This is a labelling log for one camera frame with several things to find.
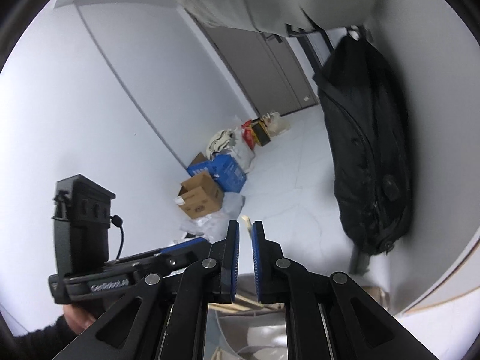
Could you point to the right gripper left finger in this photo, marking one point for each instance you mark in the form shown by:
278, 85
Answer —
164, 318

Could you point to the black yellow paper bag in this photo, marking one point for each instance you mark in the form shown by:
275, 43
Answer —
260, 132

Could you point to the black backpack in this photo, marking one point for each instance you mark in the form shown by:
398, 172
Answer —
366, 119

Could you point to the wooden chopstick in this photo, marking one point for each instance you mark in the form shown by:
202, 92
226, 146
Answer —
248, 224
252, 303
229, 308

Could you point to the beige plastic bag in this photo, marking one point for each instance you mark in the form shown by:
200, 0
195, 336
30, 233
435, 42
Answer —
275, 123

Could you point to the white utensil holder cup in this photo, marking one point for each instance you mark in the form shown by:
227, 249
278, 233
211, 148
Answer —
255, 334

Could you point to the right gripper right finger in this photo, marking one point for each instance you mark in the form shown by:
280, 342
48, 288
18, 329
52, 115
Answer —
327, 317

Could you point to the grey door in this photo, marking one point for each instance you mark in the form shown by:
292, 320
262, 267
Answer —
265, 67

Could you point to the blue cardboard box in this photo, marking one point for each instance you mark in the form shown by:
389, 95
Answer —
224, 169

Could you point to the brown cardboard box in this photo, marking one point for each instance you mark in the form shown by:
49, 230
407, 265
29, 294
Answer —
199, 196

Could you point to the grey plastic parcel bag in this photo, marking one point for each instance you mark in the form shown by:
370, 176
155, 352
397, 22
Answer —
214, 226

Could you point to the cream cloth bundle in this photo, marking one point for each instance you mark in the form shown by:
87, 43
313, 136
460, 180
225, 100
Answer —
222, 143

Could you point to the person's left hand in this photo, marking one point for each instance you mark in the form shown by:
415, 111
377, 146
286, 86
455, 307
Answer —
77, 318

